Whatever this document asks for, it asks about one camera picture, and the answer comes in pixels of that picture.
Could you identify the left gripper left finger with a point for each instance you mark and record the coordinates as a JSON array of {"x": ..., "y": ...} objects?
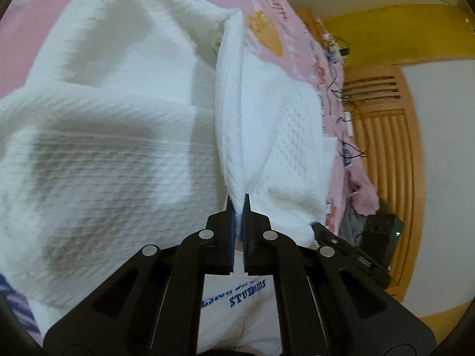
[{"x": 151, "y": 304}]

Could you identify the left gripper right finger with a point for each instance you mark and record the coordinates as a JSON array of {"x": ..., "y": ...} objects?
[{"x": 326, "y": 304}]

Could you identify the white printed hoodie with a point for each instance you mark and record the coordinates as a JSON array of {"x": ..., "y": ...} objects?
[{"x": 148, "y": 137}]

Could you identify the grey garment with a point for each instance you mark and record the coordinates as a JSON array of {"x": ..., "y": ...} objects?
[{"x": 352, "y": 226}]

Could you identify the black fur-trimmed jacket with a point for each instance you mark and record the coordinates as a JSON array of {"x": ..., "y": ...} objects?
[{"x": 380, "y": 237}]

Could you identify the yellow wooden headboard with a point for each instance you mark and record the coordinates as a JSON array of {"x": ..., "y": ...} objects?
[{"x": 386, "y": 129}]

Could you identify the white power adapter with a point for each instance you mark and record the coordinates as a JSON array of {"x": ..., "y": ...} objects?
[{"x": 347, "y": 117}]

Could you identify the wooden bedside table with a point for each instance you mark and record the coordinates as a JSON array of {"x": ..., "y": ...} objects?
[{"x": 313, "y": 23}]

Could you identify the pink patterned bed sheet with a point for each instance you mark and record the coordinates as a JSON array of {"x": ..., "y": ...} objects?
[{"x": 289, "y": 44}]

